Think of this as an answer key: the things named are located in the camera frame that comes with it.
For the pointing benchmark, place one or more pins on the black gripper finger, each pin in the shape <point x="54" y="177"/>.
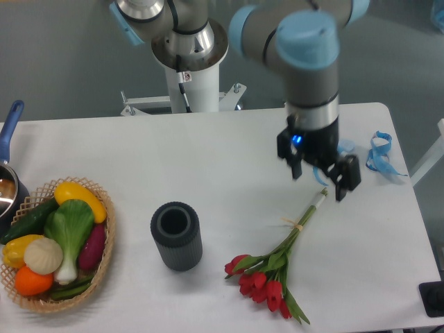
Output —
<point x="284" y="152"/>
<point x="345" y="174"/>

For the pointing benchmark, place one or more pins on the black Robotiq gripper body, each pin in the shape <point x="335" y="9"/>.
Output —
<point x="316" y="147"/>

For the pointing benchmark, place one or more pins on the red tulip bouquet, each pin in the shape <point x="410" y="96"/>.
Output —
<point x="264" y="278"/>

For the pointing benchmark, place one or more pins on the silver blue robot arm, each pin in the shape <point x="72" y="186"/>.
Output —
<point x="298" y="40"/>

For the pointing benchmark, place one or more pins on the dark grey ribbed vase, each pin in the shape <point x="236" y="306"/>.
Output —
<point x="175" y="228"/>

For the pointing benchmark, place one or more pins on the black device at edge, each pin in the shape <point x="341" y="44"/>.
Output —
<point x="432" y="298"/>

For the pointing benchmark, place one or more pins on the purple sweet potato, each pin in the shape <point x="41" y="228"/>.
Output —
<point x="92" y="252"/>

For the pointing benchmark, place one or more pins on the yellow squash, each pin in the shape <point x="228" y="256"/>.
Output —
<point x="73" y="191"/>

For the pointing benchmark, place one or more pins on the green bok choy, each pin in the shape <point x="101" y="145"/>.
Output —
<point x="69" y="226"/>

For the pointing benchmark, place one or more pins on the green bean pods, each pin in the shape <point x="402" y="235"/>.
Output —
<point x="71" y="290"/>

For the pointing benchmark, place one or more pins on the dark green cucumber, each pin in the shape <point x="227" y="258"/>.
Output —
<point x="32" y="222"/>

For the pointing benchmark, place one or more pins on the cream white garlic bulb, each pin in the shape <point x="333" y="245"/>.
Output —
<point x="43" y="256"/>

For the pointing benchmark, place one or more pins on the woven wicker basket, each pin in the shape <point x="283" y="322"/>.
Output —
<point x="43" y="304"/>

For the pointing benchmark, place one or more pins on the orange fruit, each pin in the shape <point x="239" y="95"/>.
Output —
<point x="29" y="283"/>

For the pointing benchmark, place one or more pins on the yellow bell pepper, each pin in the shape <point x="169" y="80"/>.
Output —
<point x="13" y="251"/>

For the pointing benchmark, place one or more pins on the white metal frame right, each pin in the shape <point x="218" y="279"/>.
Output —
<point x="429" y="159"/>

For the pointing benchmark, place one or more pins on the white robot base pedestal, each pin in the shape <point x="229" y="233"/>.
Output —
<point x="188" y="91"/>

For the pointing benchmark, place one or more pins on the blue handled saucepan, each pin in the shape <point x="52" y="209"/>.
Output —
<point x="13" y="191"/>

